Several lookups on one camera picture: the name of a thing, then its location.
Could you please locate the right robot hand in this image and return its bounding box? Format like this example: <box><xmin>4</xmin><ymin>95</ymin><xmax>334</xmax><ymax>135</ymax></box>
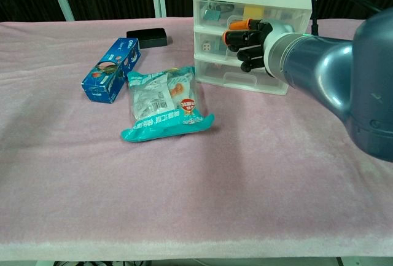
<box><xmin>222</xmin><ymin>17</ymin><xmax>295</xmax><ymax>73</ymax></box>

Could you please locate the yellow block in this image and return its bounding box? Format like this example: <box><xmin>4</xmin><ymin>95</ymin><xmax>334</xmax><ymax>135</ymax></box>
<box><xmin>244</xmin><ymin>5</ymin><xmax>265</xmax><ymax>18</ymax></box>

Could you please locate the clear plastic drawer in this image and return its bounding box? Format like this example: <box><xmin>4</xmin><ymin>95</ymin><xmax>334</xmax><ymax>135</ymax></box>
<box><xmin>193</xmin><ymin>0</ymin><xmax>309</xmax><ymax>36</ymax></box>

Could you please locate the clear drawer with white die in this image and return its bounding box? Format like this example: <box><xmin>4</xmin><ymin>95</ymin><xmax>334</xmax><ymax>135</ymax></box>
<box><xmin>194</xmin><ymin>28</ymin><xmax>271</xmax><ymax>65</ymax></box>

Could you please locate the clear empty drawer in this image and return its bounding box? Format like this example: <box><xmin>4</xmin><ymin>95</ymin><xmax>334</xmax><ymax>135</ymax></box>
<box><xmin>195</xmin><ymin>58</ymin><xmax>290</xmax><ymax>92</ymax></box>

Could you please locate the black rectangular box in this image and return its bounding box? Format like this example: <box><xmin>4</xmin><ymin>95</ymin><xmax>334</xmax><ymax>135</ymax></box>
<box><xmin>126</xmin><ymin>27</ymin><xmax>169</xmax><ymax>50</ymax></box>

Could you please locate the teal snack bag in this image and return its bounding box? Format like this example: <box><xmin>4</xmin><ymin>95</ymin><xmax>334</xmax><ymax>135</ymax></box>
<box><xmin>120</xmin><ymin>65</ymin><xmax>216</xmax><ymax>143</ymax></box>

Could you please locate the blue cookie box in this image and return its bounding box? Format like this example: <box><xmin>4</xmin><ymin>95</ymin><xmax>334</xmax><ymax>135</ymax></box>
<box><xmin>80</xmin><ymin>37</ymin><xmax>142</xmax><ymax>104</ymax></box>

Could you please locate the pink tablecloth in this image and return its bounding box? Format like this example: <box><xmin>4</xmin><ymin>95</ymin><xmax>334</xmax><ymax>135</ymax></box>
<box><xmin>0</xmin><ymin>16</ymin><xmax>393</xmax><ymax>261</ymax></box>

